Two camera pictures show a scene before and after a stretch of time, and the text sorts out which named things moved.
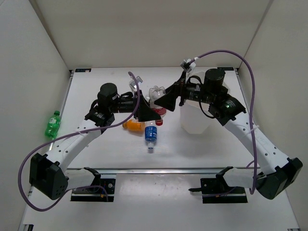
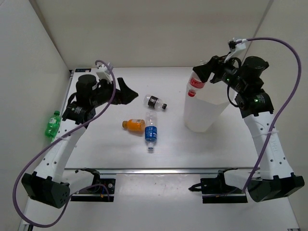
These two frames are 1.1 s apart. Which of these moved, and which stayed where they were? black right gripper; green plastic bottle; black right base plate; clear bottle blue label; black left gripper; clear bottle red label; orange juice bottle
Moved: black left gripper; black right gripper; clear bottle red label
Stayed: clear bottle blue label; orange juice bottle; black right base plate; green plastic bottle
